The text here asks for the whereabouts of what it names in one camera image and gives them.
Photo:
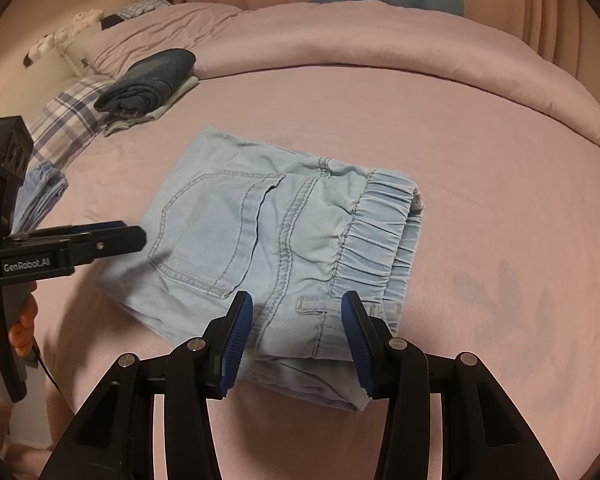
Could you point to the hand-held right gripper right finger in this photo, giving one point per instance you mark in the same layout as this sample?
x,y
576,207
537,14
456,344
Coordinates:
x,y
357,345

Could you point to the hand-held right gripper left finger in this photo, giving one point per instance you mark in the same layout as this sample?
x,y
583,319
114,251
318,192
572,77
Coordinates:
x,y
237,340

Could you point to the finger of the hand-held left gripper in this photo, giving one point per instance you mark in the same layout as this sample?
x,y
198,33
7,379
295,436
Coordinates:
x,y
100,226
115,245

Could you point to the light blue denim pants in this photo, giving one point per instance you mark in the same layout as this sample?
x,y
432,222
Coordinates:
x,y
260,240

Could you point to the person's left hand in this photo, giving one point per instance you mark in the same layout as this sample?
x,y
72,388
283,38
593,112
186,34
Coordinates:
x,y
22,330

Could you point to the blue striped cloth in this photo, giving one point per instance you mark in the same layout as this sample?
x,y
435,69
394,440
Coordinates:
x,y
42,190

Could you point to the large plaid pillow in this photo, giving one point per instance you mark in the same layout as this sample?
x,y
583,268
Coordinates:
x,y
70,110

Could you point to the folded pale green cloth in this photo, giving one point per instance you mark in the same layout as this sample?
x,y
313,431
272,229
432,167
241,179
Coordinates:
x,y
172,97

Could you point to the folded dark grey clothes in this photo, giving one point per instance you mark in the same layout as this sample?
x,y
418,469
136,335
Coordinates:
x,y
150,80

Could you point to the pink bed sheet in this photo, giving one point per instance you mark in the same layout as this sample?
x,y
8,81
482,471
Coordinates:
x,y
480,220

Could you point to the white plush toy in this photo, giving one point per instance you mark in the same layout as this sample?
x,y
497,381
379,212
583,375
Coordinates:
x,y
62,35

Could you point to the small plaid pillow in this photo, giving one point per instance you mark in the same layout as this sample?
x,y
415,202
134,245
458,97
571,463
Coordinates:
x,y
140,7

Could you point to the pink duvet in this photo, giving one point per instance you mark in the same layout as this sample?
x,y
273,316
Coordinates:
x,y
380,45

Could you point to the pink curtain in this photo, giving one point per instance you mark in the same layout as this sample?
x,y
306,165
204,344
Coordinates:
x,y
555,10

